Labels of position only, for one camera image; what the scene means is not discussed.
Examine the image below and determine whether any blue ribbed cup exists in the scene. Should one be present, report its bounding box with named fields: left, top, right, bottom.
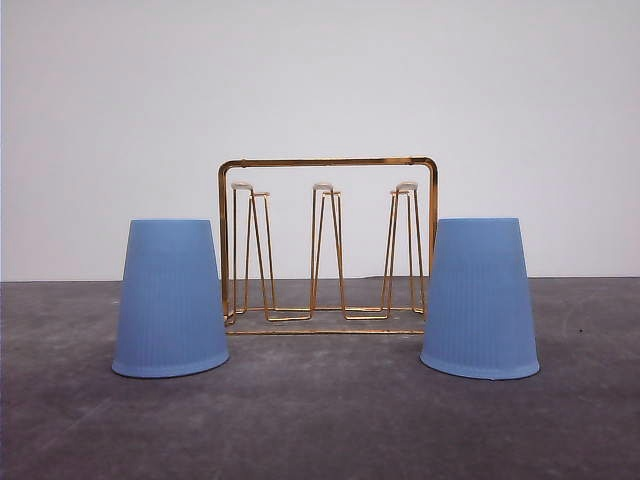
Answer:
left=112, top=219, right=229, bottom=378
left=420, top=217, right=540, bottom=380

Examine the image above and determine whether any gold wire cup rack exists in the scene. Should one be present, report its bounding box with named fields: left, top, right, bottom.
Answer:
left=218, top=156, right=439, bottom=335

